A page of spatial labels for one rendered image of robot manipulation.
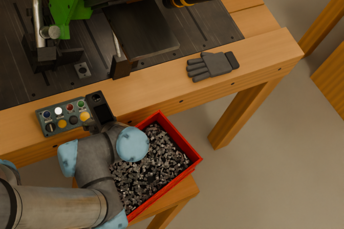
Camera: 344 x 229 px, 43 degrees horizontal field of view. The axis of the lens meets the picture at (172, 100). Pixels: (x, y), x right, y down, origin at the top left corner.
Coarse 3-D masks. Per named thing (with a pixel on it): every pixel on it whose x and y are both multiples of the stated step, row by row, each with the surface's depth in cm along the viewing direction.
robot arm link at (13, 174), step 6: (0, 162) 99; (6, 162) 101; (0, 168) 88; (6, 168) 96; (12, 168) 101; (0, 174) 86; (6, 174) 94; (12, 174) 95; (18, 174) 104; (12, 180) 94; (18, 180) 101
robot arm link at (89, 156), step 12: (72, 144) 95; (84, 144) 95; (96, 144) 96; (108, 144) 96; (60, 156) 94; (72, 156) 93; (84, 156) 94; (96, 156) 94; (108, 156) 96; (72, 168) 93; (84, 168) 93; (96, 168) 93; (108, 168) 96; (84, 180) 92
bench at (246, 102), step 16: (224, 0) 177; (240, 0) 179; (256, 0) 181; (240, 16) 175; (256, 16) 177; (272, 16) 179; (256, 32) 173; (272, 80) 181; (240, 96) 202; (256, 96) 191; (224, 112) 220; (240, 112) 207; (224, 128) 225; (240, 128) 226; (224, 144) 240
